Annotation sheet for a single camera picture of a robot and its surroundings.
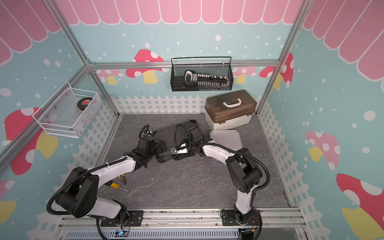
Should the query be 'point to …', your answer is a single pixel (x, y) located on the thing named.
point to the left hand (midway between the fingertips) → (160, 146)
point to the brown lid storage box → (229, 110)
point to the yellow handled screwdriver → (116, 186)
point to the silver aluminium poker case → (229, 138)
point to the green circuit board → (119, 233)
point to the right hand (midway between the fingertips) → (182, 145)
